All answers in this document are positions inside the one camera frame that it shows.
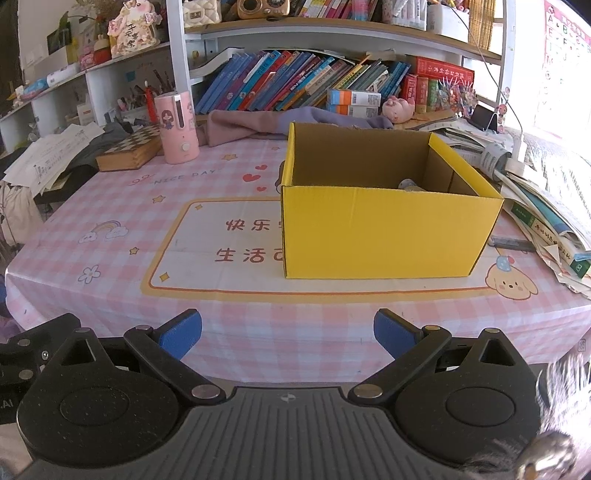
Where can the beige cloth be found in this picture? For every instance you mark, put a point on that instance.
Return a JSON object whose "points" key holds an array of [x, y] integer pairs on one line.
{"points": [[18, 212]]}

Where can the white paper sheets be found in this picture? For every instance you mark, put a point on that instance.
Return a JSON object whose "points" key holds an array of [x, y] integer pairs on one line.
{"points": [[51, 157]]}

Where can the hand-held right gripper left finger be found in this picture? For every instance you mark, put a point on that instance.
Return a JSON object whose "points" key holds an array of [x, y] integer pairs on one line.
{"points": [[182, 331]]}

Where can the white storage box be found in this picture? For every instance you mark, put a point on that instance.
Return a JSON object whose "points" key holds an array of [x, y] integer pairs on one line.
{"points": [[447, 21]]}

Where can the bent white paperback book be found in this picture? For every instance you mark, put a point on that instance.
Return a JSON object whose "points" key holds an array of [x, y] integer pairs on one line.
{"points": [[210, 62]]}

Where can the tan ribbed book set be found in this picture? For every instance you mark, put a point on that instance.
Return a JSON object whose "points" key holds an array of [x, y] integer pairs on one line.
{"points": [[482, 23]]}

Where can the alphabet wall poster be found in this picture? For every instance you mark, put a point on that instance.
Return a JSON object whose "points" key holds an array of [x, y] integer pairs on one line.
{"points": [[568, 60]]}

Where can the rolled printed paper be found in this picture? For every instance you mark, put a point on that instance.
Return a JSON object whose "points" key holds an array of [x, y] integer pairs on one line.
{"points": [[495, 159]]}

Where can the pile of papers and books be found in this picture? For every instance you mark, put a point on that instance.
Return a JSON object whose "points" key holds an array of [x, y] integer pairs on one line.
{"points": [[545, 203]]}

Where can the wooden chess box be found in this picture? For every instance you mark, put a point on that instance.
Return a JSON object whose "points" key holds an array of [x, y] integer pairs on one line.
{"points": [[129, 147]]}

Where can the row of children's books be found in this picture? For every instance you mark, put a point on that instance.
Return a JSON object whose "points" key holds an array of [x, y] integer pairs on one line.
{"points": [[332, 8]]}

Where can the red hardcover book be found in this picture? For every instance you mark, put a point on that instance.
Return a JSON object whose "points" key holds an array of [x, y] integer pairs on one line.
{"points": [[409, 92], [422, 94]]}

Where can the clear packing tape roll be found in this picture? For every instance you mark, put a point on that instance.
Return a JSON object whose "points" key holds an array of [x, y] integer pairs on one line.
{"points": [[413, 184]]}

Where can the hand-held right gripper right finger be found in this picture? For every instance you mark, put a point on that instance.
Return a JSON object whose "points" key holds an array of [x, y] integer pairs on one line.
{"points": [[395, 333]]}

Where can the purple and mauve cloth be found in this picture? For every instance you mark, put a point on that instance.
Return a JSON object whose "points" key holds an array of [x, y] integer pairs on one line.
{"points": [[258, 122]]}

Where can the yellow cardboard box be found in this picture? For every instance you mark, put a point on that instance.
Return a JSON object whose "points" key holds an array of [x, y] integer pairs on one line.
{"points": [[378, 230]]}

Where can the row of colourful books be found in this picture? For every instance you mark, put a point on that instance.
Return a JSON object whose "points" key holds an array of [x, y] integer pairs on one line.
{"points": [[286, 83]]}

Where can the pink and white figurine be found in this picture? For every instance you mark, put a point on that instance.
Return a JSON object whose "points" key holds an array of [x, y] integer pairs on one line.
{"points": [[134, 30]]}

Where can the black utility knife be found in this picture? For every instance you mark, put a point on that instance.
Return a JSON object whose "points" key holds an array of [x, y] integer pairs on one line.
{"points": [[512, 243]]}

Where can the pink pig plush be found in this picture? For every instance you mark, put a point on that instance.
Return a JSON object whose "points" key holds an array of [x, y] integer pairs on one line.
{"points": [[397, 110]]}

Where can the green hardcover book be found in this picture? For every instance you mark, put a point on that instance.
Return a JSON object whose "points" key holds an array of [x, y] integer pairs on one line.
{"points": [[432, 96]]}

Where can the thick red dictionary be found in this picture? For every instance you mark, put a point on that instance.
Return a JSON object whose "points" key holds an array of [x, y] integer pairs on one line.
{"points": [[441, 69]]}

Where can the person's fuzzy grey clothing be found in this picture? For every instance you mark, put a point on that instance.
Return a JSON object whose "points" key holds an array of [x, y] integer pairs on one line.
{"points": [[568, 392]]}

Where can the dark grey cloth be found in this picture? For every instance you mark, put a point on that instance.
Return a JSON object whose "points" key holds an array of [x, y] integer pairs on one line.
{"points": [[97, 147]]}

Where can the bunch of pens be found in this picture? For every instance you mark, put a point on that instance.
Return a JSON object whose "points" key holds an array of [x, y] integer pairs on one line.
{"points": [[138, 97]]}

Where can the white side shelf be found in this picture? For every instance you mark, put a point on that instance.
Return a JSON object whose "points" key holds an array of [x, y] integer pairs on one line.
{"points": [[99, 78]]}

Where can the pink cylindrical humidifier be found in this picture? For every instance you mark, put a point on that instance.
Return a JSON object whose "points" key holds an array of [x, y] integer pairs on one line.
{"points": [[176, 129]]}

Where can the clear pen holder with markers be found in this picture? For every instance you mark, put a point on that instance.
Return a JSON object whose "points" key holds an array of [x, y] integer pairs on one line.
{"points": [[405, 13]]}

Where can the black phone stand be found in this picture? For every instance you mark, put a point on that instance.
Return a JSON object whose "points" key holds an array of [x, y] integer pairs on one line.
{"points": [[485, 117]]}

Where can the colourful cartoon packet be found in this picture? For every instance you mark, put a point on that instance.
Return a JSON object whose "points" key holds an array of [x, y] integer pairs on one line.
{"points": [[457, 97]]}

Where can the orange and blue carton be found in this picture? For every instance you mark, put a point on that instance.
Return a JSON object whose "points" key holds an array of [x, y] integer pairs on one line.
{"points": [[353, 111], [353, 98]]}

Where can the cream quilted pearl handbag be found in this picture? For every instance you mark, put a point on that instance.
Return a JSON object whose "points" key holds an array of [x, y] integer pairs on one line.
{"points": [[201, 11]]}

